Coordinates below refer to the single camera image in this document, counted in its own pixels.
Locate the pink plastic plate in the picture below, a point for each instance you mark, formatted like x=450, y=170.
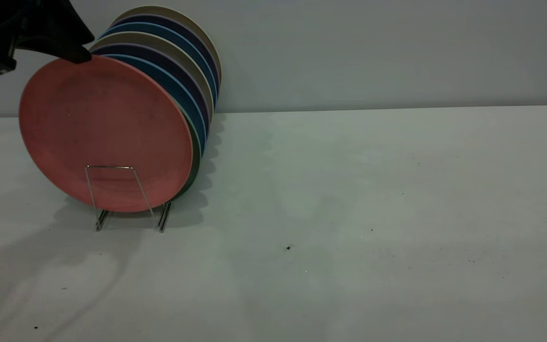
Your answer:
x=102, y=133

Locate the beige plastic plate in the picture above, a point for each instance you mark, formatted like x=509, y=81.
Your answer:
x=159, y=42
x=174, y=13

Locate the blue plastic plate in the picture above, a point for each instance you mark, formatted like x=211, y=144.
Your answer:
x=169, y=32
x=183, y=97

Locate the dark purple plastic plate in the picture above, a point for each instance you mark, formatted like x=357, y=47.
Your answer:
x=178, y=25
x=169, y=61

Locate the green plastic plate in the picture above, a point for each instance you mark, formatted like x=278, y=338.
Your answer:
x=197, y=156

